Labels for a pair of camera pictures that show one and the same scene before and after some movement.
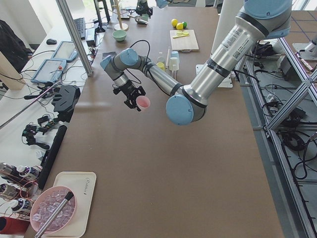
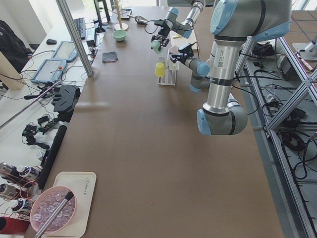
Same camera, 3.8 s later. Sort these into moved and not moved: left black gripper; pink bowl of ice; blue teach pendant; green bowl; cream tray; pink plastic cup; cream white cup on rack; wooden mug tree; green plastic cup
Moved: left black gripper; pink plastic cup; green plastic cup
Not moved: green bowl; pink bowl of ice; cream white cup on rack; cream tray; blue teach pendant; wooden mug tree
